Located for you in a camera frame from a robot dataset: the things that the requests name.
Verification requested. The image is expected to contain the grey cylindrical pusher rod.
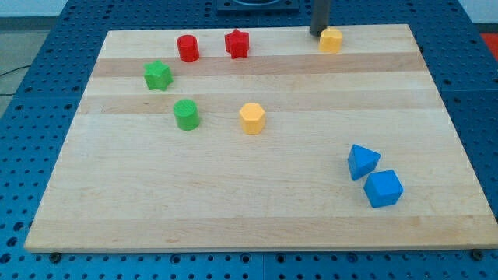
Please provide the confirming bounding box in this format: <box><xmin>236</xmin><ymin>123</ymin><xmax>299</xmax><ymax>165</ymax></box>
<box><xmin>309</xmin><ymin>0</ymin><xmax>331</xmax><ymax>37</ymax></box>

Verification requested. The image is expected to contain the yellow heart block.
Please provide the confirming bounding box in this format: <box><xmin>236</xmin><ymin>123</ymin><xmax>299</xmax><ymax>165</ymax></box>
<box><xmin>318</xmin><ymin>27</ymin><xmax>343</xmax><ymax>54</ymax></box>

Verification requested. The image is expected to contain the wooden board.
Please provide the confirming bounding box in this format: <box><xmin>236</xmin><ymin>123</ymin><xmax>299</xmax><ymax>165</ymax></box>
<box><xmin>25</xmin><ymin>24</ymin><xmax>497</xmax><ymax>253</ymax></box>

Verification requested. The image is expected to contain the red star block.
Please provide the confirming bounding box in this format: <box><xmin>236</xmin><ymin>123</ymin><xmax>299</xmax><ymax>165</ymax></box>
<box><xmin>224</xmin><ymin>29</ymin><xmax>250</xmax><ymax>59</ymax></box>

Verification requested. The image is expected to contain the yellow hexagon block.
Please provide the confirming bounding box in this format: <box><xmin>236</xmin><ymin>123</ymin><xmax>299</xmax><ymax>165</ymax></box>
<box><xmin>239</xmin><ymin>103</ymin><xmax>266</xmax><ymax>135</ymax></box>

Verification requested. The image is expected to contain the red cylinder block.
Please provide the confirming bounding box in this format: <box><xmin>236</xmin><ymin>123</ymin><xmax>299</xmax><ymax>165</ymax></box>
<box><xmin>177</xmin><ymin>34</ymin><xmax>200</xmax><ymax>62</ymax></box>

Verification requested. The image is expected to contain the blue triangle block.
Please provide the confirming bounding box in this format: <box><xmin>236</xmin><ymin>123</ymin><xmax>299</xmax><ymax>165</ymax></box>
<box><xmin>347</xmin><ymin>144</ymin><xmax>381</xmax><ymax>180</ymax></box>

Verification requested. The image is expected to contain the green cylinder block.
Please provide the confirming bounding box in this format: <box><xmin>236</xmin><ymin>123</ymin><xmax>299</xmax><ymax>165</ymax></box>
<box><xmin>173</xmin><ymin>99</ymin><xmax>200</xmax><ymax>131</ymax></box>

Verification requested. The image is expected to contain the green star block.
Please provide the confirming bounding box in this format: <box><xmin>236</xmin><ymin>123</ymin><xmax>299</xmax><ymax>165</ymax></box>
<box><xmin>143</xmin><ymin>60</ymin><xmax>173</xmax><ymax>91</ymax></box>

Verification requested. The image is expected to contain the blue cube block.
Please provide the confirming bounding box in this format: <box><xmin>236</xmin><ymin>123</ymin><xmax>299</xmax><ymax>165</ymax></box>
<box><xmin>363</xmin><ymin>170</ymin><xmax>404</xmax><ymax>208</ymax></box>

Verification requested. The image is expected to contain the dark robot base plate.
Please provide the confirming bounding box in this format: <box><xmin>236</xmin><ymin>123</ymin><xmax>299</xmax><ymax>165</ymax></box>
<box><xmin>214</xmin><ymin>0</ymin><xmax>300</xmax><ymax>14</ymax></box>

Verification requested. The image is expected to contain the black cable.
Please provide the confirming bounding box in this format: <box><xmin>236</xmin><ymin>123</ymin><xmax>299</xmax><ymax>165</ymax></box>
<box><xmin>0</xmin><ymin>65</ymin><xmax>31</xmax><ymax>78</ymax></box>

